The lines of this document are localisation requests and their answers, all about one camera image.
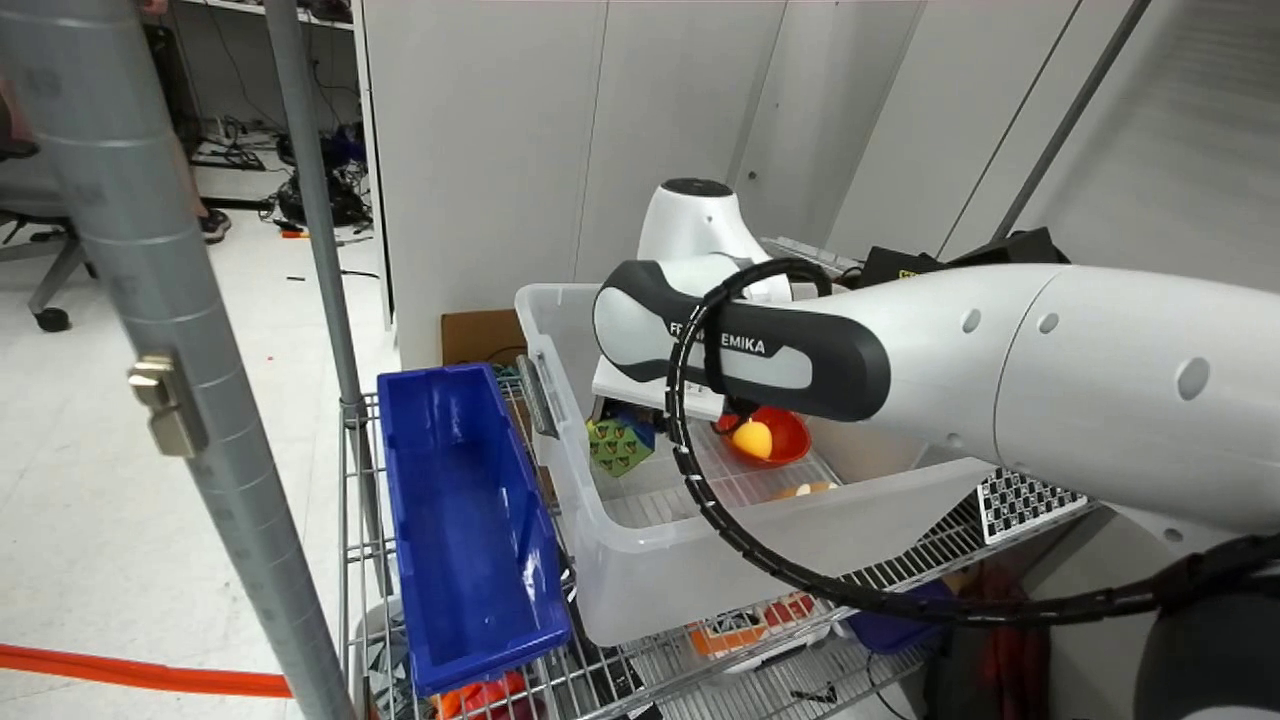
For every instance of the metal wire shelf rack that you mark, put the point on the metal wire shelf rack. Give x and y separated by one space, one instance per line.
762 661

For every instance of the wooden toy piece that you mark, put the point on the wooden toy piece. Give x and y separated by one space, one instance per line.
808 488

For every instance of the red bowl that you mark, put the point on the red bowl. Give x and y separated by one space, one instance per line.
790 435

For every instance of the grey metal pole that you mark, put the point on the grey metal pole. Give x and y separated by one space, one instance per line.
97 109

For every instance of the cardboard box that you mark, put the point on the cardboard box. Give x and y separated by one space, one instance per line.
482 337

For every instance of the clear plastic storage bin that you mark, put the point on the clear plastic storage bin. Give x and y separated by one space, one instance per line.
645 557

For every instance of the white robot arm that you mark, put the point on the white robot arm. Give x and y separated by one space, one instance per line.
1140 390

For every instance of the blue plastic bin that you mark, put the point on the blue plastic bin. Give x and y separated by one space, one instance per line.
475 537

